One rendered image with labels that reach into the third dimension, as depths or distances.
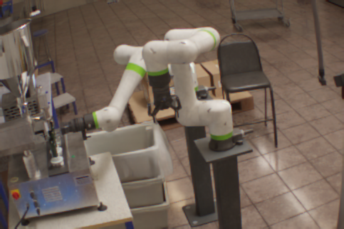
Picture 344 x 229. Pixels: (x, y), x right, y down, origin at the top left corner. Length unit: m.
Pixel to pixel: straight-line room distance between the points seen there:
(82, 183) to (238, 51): 2.41
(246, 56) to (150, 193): 1.68
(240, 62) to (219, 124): 2.01
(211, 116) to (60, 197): 0.89
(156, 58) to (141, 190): 1.58
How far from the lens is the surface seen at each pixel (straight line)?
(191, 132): 3.49
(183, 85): 2.69
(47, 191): 2.70
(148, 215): 3.73
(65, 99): 5.98
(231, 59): 4.66
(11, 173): 2.80
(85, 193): 2.71
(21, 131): 2.57
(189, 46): 2.15
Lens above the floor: 2.26
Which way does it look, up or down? 25 degrees down
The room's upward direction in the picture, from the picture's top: 10 degrees counter-clockwise
